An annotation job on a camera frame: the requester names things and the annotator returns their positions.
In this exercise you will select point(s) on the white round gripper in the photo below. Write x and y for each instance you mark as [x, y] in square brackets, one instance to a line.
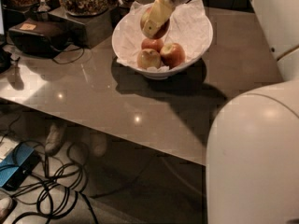
[156, 15]

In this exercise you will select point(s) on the blue box on floor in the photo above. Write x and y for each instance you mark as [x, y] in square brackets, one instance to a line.
[17, 165]

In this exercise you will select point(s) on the yellow-green front apple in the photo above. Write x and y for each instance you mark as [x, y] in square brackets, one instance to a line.
[147, 58]

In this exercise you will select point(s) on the white bowl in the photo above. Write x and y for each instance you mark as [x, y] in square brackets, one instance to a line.
[199, 44]

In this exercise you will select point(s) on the grey metal stand block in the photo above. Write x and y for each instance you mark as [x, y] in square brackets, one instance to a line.
[86, 32]

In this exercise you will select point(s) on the red back apple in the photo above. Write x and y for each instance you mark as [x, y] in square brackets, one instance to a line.
[155, 44]

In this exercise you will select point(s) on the white shoe under table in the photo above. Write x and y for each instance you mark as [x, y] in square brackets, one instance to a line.
[55, 139]

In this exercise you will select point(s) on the metal scoop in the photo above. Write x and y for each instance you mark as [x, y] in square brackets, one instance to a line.
[43, 6]

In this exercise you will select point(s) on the black device with label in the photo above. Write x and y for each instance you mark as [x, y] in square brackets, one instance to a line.
[39, 38]

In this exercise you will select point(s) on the white paper liner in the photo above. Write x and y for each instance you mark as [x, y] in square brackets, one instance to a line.
[130, 34]

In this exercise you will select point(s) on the red apple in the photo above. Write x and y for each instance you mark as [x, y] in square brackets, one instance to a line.
[172, 55]
[162, 30]
[155, 44]

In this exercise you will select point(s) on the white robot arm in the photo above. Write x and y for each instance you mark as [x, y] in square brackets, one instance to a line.
[252, 154]

